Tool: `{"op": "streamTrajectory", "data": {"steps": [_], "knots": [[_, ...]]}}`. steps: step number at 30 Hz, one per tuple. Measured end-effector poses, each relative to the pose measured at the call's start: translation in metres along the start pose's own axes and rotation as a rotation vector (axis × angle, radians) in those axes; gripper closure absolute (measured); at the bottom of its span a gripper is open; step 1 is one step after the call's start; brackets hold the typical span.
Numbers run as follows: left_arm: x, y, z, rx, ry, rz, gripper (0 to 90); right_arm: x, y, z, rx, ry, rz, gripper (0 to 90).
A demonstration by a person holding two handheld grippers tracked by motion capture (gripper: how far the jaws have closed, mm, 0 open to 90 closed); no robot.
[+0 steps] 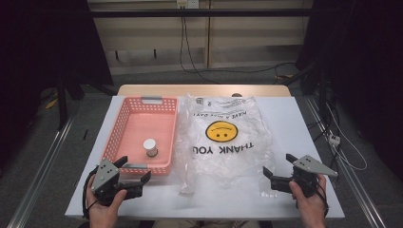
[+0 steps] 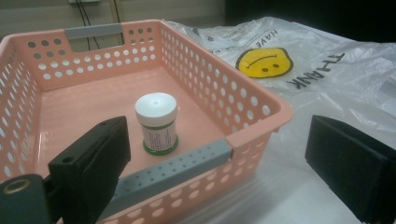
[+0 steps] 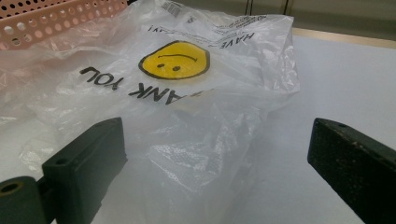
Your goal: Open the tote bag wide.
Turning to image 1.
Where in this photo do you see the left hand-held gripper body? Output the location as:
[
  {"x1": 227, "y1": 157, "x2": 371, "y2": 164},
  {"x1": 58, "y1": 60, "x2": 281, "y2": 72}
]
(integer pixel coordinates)
[{"x1": 90, "y1": 158, "x2": 144, "y2": 207}]

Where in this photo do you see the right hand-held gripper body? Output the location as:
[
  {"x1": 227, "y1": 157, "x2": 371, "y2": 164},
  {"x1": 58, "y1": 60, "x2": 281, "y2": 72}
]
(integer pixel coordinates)
[{"x1": 271, "y1": 154, "x2": 339, "y2": 199}]

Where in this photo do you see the pink plastic basket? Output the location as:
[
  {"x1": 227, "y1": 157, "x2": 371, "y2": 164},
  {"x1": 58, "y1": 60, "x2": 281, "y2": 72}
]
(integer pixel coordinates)
[{"x1": 100, "y1": 96, "x2": 179, "y2": 177}]

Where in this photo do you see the clear plastic bag with smiley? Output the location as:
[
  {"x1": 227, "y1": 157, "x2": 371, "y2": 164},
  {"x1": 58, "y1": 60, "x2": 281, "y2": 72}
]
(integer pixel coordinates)
[{"x1": 173, "y1": 92, "x2": 276, "y2": 199}]

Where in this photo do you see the person's right hand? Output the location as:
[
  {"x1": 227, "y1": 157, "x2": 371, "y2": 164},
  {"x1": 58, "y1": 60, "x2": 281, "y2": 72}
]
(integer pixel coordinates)
[{"x1": 288, "y1": 174, "x2": 329, "y2": 228}]

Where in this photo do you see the person's left hand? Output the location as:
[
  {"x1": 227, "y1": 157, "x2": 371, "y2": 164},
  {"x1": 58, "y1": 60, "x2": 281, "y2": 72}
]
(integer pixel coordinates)
[{"x1": 86, "y1": 174, "x2": 128, "y2": 228}]

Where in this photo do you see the black metal stand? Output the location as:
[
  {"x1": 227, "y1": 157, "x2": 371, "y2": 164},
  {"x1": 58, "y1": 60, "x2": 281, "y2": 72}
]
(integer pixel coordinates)
[{"x1": 56, "y1": 70, "x2": 84, "y2": 131}]

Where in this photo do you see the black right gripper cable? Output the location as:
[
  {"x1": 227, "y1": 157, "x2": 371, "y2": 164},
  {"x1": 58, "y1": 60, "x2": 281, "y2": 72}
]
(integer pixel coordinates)
[{"x1": 315, "y1": 179, "x2": 330, "y2": 218}]

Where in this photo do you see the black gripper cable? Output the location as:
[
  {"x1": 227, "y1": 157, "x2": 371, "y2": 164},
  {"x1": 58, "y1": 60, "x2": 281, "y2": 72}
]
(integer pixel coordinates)
[
  {"x1": 315, "y1": 179, "x2": 330, "y2": 218},
  {"x1": 82, "y1": 166, "x2": 100, "y2": 220}
]

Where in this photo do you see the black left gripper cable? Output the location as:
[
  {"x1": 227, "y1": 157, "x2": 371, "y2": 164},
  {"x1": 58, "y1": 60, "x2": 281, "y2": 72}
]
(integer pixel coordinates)
[{"x1": 82, "y1": 166, "x2": 100, "y2": 220}]

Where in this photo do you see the metal floor rail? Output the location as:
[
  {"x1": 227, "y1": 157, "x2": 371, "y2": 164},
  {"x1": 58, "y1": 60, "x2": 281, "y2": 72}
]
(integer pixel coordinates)
[
  {"x1": 6, "y1": 115, "x2": 78, "y2": 228},
  {"x1": 304, "y1": 94, "x2": 388, "y2": 228}
]

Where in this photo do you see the white floor cable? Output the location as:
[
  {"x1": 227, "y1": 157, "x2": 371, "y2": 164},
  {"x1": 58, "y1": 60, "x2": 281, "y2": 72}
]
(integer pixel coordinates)
[{"x1": 325, "y1": 103, "x2": 369, "y2": 172}]

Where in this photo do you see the black floor cable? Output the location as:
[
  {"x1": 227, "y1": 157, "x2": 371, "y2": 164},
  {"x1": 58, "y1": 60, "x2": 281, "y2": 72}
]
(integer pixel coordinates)
[{"x1": 218, "y1": 62, "x2": 297, "y2": 86}]

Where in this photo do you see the black hanging wall cable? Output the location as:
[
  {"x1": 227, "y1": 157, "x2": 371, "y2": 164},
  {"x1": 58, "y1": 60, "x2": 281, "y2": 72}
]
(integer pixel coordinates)
[{"x1": 179, "y1": 15, "x2": 221, "y2": 86}]

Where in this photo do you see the white wall socket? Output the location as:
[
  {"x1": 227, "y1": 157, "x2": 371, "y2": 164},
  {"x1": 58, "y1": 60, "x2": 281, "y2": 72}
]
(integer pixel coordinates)
[{"x1": 176, "y1": 0, "x2": 201, "y2": 10}]

